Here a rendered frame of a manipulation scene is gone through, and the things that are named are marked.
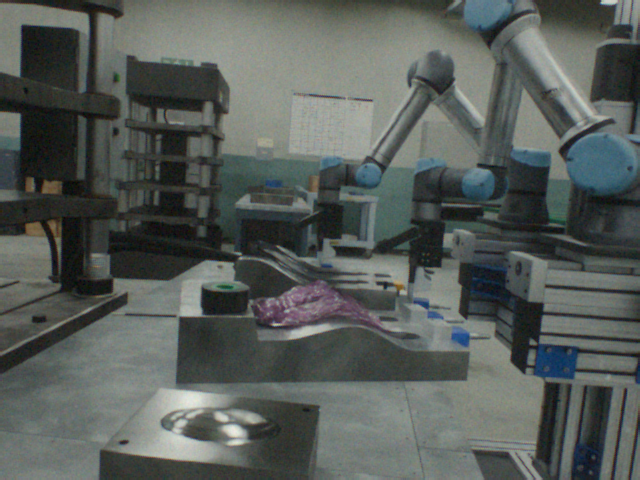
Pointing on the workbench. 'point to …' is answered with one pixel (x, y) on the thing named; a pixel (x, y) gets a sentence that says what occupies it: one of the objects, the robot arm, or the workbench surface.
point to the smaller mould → (213, 439)
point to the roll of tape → (224, 297)
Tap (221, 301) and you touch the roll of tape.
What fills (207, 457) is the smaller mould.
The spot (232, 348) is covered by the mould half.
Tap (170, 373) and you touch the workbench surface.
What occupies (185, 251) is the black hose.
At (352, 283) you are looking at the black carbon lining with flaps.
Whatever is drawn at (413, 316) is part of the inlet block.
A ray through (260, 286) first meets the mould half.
